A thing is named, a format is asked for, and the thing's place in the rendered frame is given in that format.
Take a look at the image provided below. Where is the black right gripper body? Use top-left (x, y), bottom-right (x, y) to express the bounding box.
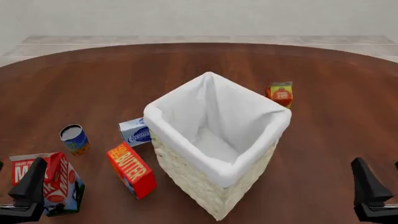
top-left (354, 202), bottom-right (398, 224)

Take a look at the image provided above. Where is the wicker basket with white liner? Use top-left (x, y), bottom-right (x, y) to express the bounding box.
top-left (143, 71), bottom-right (293, 222)

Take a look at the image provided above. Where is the pale blue cream cheese box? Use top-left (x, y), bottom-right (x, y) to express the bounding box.
top-left (118, 117), bottom-right (154, 147)

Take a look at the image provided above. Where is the red butter box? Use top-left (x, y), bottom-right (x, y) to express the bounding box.
top-left (106, 141), bottom-right (158, 201)

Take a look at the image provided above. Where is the orange juice carton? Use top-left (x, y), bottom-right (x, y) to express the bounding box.
top-left (265, 81), bottom-right (294, 110)

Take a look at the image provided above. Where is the red and white milk carton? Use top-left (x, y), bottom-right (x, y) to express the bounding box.
top-left (9, 151), bottom-right (86, 218)

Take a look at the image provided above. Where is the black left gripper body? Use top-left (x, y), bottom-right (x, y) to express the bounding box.
top-left (0, 201), bottom-right (45, 223)

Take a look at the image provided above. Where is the blue and yellow tin can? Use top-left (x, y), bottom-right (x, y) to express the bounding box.
top-left (59, 123), bottom-right (91, 157)

